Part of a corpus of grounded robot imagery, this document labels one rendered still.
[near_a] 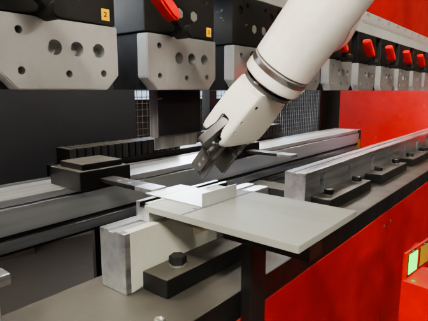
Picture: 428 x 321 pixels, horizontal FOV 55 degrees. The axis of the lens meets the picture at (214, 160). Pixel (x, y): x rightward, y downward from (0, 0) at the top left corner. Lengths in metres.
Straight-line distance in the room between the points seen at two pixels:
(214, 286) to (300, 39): 0.38
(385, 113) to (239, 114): 2.25
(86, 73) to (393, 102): 2.37
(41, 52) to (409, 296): 0.83
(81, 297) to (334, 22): 0.51
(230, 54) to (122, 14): 0.21
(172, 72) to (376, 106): 2.24
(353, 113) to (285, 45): 2.32
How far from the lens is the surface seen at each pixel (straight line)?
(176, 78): 0.63
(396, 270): 1.51
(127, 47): 0.63
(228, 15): 0.75
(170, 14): 0.58
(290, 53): 0.52
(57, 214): 0.85
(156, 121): 0.65
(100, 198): 0.90
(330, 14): 0.51
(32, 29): 0.50
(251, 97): 0.54
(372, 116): 2.78
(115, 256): 0.64
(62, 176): 0.86
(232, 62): 0.74
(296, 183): 1.06
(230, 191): 0.66
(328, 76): 1.08
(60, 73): 0.51
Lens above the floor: 1.17
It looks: 10 degrees down
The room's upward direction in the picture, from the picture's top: straight up
